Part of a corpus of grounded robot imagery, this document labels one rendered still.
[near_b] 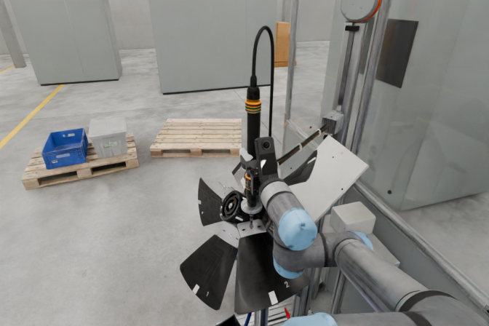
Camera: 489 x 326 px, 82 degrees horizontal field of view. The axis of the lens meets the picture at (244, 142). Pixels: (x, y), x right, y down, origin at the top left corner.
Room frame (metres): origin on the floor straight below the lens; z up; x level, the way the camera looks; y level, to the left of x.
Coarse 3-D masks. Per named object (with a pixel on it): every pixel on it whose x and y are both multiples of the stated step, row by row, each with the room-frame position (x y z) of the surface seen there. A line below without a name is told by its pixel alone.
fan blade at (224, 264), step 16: (208, 240) 0.76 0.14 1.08; (224, 240) 0.75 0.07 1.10; (192, 256) 0.75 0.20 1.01; (208, 256) 0.72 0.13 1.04; (224, 256) 0.72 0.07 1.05; (192, 272) 0.71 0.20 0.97; (208, 272) 0.69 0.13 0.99; (224, 272) 0.68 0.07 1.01; (192, 288) 0.68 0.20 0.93; (208, 288) 0.66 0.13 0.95; (224, 288) 0.65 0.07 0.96; (208, 304) 0.62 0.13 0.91
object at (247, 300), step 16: (240, 240) 0.67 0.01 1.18; (256, 240) 0.66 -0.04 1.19; (272, 240) 0.66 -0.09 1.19; (240, 256) 0.61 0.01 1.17; (256, 256) 0.60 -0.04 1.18; (272, 256) 0.60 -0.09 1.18; (240, 272) 0.56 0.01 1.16; (256, 272) 0.55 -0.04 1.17; (272, 272) 0.55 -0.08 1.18; (240, 288) 0.52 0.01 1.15; (256, 288) 0.51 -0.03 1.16; (272, 288) 0.51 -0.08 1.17; (240, 304) 0.48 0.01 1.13; (256, 304) 0.47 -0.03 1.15
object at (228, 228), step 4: (224, 224) 0.78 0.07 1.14; (228, 224) 0.78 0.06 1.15; (220, 228) 0.77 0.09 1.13; (224, 228) 0.77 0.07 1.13; (228, 228) 0.77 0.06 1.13; (232, 228) 0.77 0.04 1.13; (236, 228) 0.77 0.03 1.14; (220, 232) 0.77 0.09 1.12; (224, 232) 0.77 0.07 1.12; (228, 232) 0.76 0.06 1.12; (232, 232) 0.76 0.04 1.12; (236, 232) 0.76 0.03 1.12; (220, 236) 0.76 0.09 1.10; (224, 236) 0.76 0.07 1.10; (228, 236) 0.76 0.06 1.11; (232, 236) 0.75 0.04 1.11; (236, 236) 0.75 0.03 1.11; (228, 240) 0.75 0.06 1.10; (232, 240) 0.75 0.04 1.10; (236, 240) 0.74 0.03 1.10; (232, 244) 0.74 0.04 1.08; (236, 244) 0.74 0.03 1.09
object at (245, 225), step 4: (256, 220) 0.75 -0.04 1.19; (260, 220) 0.75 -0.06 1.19; (240, 224) 0.73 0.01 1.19; (244, 224) 0.73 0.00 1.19; (248, 224) 0.73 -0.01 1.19; (256, 224) 0.73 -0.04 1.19; (260, 224) 0.74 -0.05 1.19; (240, 228) 0.71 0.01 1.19; (244, 228) 0.71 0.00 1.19; (248, 228) 0.72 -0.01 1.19; (256, 228) 0.72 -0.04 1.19; (260, 228) 0.72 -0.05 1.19; (264, 228) 0.72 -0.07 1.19; (240, 232) 0.70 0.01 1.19; (244, 232) 0.70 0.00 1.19; (248, 232) 0.70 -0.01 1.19; (252, 232) 0.70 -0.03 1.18; (256, 232) 0.70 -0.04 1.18; (260, 232) 0.70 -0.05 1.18
